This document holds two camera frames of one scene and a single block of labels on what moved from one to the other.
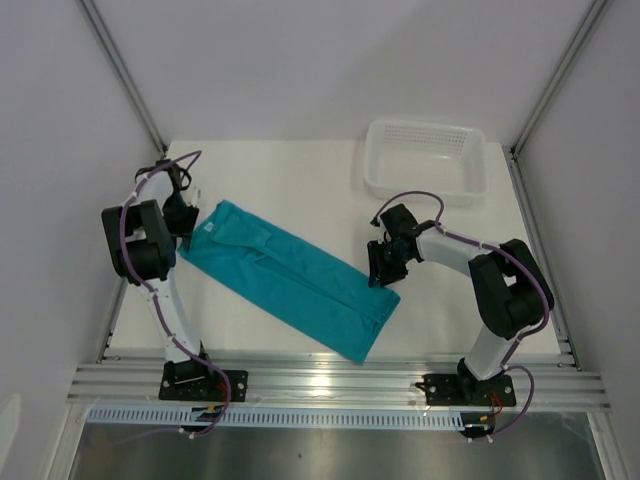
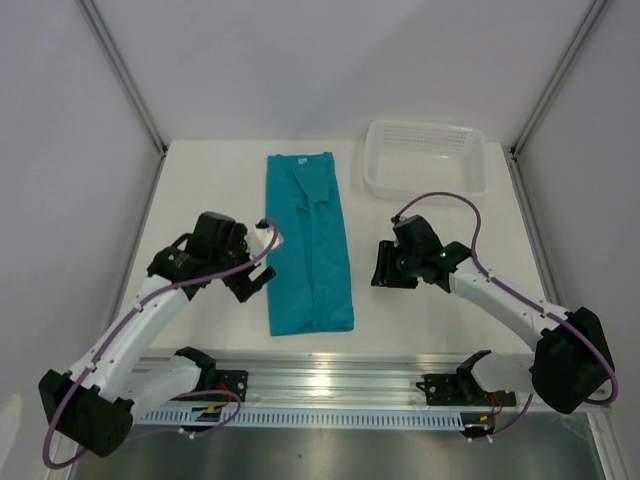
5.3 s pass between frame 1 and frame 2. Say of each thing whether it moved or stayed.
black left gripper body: moved
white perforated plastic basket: stayed
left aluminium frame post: stayed
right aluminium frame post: stayed
